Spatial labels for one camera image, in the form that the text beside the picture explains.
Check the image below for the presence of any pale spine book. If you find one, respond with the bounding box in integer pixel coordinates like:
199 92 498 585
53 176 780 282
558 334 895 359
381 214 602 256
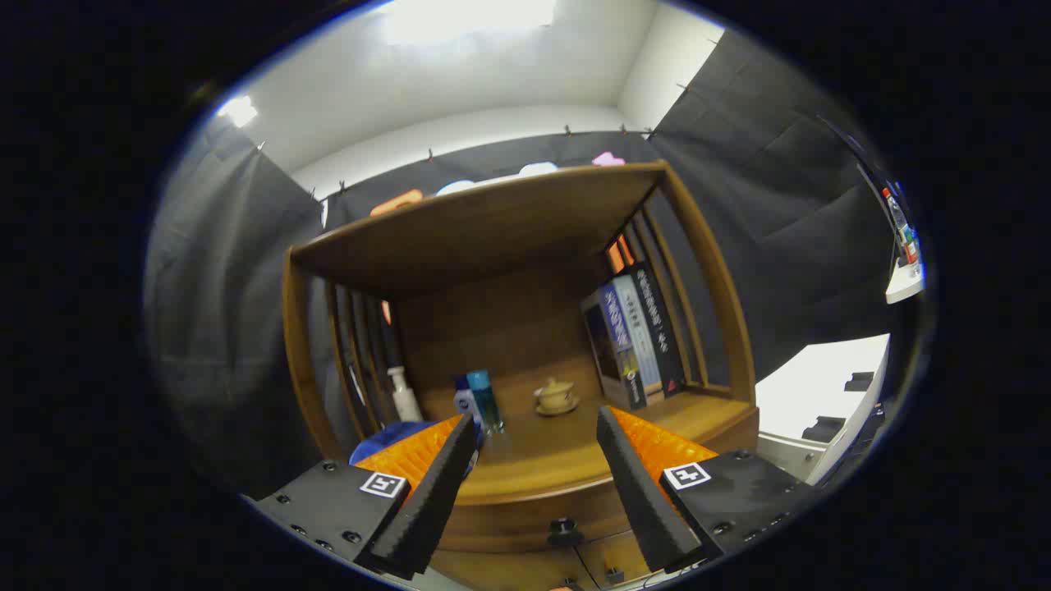
612 275 666 405

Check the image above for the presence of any wooden countertop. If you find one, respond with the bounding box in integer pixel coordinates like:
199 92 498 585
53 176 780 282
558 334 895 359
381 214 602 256
361 357 760 506

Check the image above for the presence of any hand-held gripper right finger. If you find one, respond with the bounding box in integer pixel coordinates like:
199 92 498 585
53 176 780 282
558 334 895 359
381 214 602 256
596 405 822 574

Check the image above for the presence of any folded blue towel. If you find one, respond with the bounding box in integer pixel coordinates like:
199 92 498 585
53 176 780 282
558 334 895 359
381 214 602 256
349 420 484 481

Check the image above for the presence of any clear blue bottle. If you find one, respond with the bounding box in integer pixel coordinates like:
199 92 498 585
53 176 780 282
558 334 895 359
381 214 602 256
466 369 505 436

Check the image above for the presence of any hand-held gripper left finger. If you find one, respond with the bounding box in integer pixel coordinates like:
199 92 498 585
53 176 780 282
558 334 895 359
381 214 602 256
250 413 480 581

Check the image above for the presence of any wooden cabinet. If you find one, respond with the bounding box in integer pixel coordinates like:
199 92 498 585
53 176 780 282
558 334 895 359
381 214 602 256
282 161 760 591

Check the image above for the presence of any white pump bottle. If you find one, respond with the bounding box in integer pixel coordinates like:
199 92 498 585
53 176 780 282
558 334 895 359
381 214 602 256
388 366 424 424

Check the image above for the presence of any beige lidded teacup with saucer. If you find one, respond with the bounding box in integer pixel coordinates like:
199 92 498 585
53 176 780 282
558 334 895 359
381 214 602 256
534 377 581 417

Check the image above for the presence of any small white and blue bottle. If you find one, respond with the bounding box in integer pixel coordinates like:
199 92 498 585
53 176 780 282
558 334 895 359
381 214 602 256
453 375 485 428

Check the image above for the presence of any blue spine book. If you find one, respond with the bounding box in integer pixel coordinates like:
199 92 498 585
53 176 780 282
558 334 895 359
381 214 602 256
581 283 649 411

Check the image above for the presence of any black spine book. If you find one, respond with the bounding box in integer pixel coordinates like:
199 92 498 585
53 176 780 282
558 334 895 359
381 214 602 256
628 261 686 396

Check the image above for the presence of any wooden drawer with black knob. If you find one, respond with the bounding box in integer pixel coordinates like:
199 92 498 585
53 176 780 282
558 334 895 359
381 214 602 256
435 480 645 555

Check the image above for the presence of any white wall shelf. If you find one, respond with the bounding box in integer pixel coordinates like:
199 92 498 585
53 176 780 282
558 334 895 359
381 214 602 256
885 263 926 305

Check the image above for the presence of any black backdrop cloth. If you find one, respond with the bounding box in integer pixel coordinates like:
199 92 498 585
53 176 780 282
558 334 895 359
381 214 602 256
146 29 912 493

